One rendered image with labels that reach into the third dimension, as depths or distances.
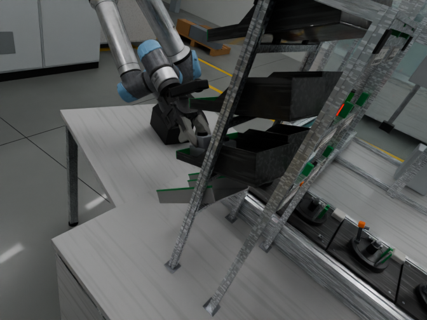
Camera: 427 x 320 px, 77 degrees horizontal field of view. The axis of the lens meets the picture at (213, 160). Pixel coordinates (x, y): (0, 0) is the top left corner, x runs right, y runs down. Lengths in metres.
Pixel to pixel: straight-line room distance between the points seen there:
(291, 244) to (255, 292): 0.22
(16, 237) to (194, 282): 1.41
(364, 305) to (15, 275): 1.70
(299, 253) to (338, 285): 0.16
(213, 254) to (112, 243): 0.33
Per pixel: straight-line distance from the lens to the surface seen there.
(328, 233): 1.14
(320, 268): 1.08
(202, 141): 0.73
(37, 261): 1.97
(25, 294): 1.88
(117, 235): 0.97
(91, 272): 0.90
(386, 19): 0.43
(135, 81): 0.98
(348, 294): 1.10
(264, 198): 1.11
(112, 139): 1.36
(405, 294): 1.18
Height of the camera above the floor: 1.64
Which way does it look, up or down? 35 degrees down
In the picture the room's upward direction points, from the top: 20 degrees clockwise
